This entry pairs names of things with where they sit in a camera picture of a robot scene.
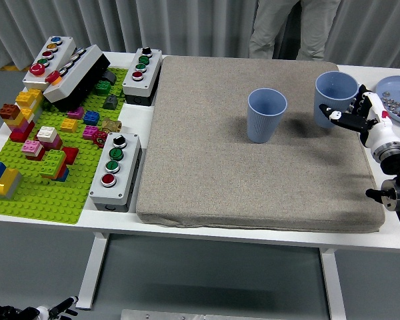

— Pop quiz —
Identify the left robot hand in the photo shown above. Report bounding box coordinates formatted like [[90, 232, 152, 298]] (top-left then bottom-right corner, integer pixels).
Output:
[[0, 295, 79, 320]]

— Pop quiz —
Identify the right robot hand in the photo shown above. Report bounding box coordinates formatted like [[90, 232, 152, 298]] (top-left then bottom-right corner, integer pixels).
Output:
[[319, 84, 400, 150]]

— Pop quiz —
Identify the blue ribbed plastic cup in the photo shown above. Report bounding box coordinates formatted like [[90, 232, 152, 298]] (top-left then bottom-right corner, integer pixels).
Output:
[[313, 71, 360, 129], [247, 87, 288, 144]]

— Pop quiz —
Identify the blue plate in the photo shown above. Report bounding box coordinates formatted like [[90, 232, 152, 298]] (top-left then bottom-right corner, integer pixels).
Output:
[[375, 75, 400, 127]]

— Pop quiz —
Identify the white table leg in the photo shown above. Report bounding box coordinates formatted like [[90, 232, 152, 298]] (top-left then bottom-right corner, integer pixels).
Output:
[[75, 232, 109, 309], [319, 248, 347, 320]]

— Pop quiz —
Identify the green brick baseplate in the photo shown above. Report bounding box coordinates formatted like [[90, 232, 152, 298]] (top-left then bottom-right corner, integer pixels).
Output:
[[0, 67, 129, 225]]

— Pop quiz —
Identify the yellow and grey brick stack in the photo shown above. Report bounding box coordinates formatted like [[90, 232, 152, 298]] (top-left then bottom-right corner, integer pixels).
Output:
[[0, 167, 23, 200]]

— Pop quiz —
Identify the grey four-button control box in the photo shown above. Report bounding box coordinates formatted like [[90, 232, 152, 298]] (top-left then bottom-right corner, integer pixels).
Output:
[[89, 132, 143, 213], [122, 47, 163, 107]]

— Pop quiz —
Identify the green orange blue brick stack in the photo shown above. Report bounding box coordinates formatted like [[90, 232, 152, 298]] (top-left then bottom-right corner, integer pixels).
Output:
[[39, 149, 70, 183]]

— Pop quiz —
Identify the person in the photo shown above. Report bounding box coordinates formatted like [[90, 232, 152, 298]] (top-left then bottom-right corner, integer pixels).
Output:
[[249, 0, 341, 61]]

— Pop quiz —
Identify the red toy brick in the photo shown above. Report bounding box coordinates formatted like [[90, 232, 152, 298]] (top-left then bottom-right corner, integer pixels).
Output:
[[62, 146, 79, 166]]

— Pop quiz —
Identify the pink white red brick stack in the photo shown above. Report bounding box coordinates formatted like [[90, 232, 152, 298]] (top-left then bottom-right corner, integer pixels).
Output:
[[21, 139, 47, 162]]

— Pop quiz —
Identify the white and pink brick stack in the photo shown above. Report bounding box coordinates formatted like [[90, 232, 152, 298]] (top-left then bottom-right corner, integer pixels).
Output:
[[36, 125, 63, 151]]

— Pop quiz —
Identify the grey-brown fabric mat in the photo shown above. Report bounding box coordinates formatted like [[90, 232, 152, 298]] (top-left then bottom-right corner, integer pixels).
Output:
[[135, 55, 385, 233]]

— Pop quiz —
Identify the tall multicolour brick tower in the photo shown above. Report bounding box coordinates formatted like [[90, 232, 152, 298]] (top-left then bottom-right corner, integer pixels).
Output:
[[0, 88, 45, 143]]

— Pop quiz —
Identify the yellow toy brick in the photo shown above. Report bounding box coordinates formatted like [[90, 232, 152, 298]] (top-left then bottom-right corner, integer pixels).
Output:
[[59, 118, 79, 133]]

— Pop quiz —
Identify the brass valve with red handwheel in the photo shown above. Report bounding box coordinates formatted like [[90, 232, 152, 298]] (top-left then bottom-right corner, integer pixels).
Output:
[[93, 117, 123, 146]]

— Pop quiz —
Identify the blue toy brick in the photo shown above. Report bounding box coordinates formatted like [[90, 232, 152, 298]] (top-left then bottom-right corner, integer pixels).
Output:
[[83, 110, 101, 127]]

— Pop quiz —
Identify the dark grey sloped brick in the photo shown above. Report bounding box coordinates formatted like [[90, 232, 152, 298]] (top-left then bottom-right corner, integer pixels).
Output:
[[102, 94, 119, 110]]

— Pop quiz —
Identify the green toy brick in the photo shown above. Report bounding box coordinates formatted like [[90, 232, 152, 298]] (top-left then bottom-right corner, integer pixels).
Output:
[[94, 81, 112, 97]]

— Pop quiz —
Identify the grey five-button control box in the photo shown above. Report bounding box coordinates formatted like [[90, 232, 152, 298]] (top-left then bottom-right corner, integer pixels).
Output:
[[22, 35, 77, 93]]

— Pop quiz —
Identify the grey tilted control box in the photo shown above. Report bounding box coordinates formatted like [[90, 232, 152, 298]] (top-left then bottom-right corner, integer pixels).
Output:
[[43, 44, 111, 113]]

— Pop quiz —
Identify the grey pleated curtain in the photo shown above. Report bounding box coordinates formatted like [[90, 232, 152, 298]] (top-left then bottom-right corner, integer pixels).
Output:
[[0, 0, 400, 73]]

